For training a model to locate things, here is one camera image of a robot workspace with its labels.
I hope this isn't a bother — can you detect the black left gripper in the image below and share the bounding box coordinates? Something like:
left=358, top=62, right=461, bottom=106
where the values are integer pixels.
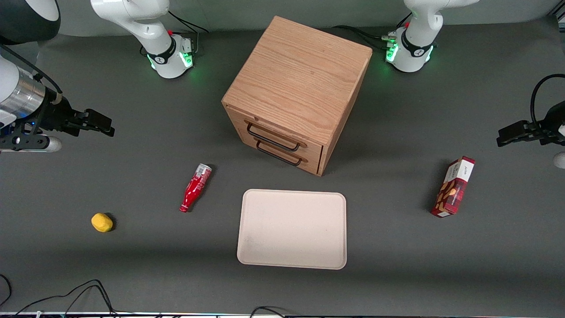
left=497, top=100, right=565, bottom=148

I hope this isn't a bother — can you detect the yellow lemon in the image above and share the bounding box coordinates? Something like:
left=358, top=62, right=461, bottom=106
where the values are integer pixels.
left=91, top=213, right=114, bottom=233

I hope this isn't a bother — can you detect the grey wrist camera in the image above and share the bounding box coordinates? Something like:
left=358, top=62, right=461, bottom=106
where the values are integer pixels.
left=553, top=125, right=565, bottom=170
left=0, top=124, right=63, bottom=153

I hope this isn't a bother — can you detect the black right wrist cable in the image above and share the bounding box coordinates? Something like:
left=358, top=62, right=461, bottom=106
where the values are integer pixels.
left=0, top=44, right=63, bottom=94

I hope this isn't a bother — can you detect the black metal drawer handle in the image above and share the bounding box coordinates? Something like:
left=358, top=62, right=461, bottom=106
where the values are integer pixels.
left=246, top=122, right=301, bottom=152
left=256, top=140, right=304, bottom=167

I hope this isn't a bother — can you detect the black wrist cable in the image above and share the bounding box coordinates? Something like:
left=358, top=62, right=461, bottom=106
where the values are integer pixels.
left=0, top=44, right=63, bottom=94
left=531, top=74, right=565, bottom=129

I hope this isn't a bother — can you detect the black right arm base cable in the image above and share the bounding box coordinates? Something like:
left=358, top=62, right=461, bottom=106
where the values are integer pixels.
left=168, top=10, right=209, bottom=54

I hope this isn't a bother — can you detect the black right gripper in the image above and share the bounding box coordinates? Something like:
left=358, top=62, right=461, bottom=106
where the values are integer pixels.
left=34, top=95, right=116, bottom=137

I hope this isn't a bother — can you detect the black table edge cable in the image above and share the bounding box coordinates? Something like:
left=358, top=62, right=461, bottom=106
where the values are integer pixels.
left=0, top=274, right=12, bottom=308
left=13, top=279, right=118, bottom=317
left=249, top=306, right=288, bottom=318

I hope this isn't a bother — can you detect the wooden drawer cabinet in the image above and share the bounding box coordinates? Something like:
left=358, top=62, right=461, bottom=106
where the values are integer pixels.
left=222, top=15, right=373, bottom=177

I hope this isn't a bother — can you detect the black left arm base cable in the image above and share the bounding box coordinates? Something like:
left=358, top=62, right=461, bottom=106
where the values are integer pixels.
left=331, top=13, right=413, bottom=50

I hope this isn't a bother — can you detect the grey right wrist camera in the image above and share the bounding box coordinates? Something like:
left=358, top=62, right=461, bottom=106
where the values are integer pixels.
left=0, top=124, right=63, bottom=153

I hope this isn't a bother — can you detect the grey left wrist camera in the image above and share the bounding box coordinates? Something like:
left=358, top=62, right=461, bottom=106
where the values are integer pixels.
left=553, top=125, right=565, bottom=170

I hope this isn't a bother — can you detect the metal frame profile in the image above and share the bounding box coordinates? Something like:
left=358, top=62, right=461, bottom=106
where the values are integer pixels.
left=547, top=0, right=565, bottom=21

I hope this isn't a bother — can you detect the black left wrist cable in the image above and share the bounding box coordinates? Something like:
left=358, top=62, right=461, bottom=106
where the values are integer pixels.
left=531, top=74, right=565, bottom=129

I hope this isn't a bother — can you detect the red cookie box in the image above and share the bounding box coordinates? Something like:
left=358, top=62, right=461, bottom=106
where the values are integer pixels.
left=431, top=156, right=476, bottom=218

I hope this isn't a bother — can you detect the black arm base cable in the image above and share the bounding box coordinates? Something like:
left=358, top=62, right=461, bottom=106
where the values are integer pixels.
left=168, top=10, right=209, bottom=54
left=331, top=13, right=413, bottom=50

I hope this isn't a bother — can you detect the beige plastic tray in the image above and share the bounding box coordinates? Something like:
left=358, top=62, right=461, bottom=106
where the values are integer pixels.
left=237, top=189, right=347, bottom=270

